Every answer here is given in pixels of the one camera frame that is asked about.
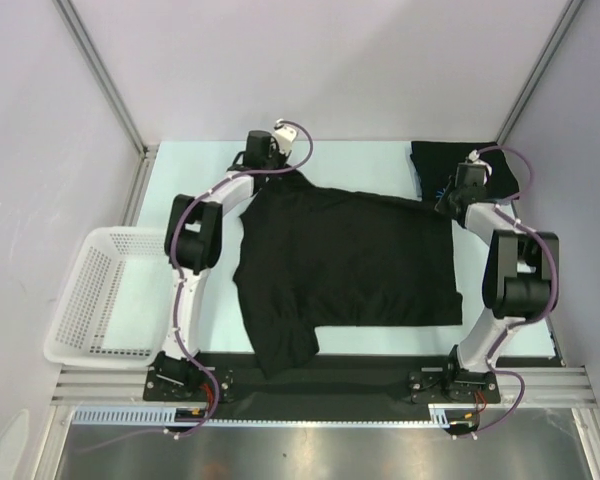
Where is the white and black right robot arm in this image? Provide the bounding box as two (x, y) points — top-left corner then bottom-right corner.
(435, 160), (559, 402)

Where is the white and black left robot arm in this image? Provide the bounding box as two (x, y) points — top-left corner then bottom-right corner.
(153, 123), (298, 400)

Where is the folded black t shirt with logo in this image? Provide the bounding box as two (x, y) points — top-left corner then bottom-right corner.
(409, 140), (521, 204)

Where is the white plastic basket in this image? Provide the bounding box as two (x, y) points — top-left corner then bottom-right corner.
(43, 226), (173, 369)

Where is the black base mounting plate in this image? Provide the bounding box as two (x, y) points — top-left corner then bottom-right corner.
(142, 353), (501, 422)

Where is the right vertical aluminium post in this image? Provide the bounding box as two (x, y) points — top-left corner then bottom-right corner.
(495, 0), (584, 144)

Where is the vertical aluminium post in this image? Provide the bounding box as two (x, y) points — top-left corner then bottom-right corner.
(52, 0), (147, 158)
(495, 0), (584, 144)

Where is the aluminium frame rail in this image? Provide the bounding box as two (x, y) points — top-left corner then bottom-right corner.
(51, 367), (597, 408)

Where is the left vertical aluminium post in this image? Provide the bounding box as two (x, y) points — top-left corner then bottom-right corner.
(52, 0), (147, 158)

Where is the white slotted cable duct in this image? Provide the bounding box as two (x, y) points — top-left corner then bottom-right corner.
(73, 405), (477, 428)

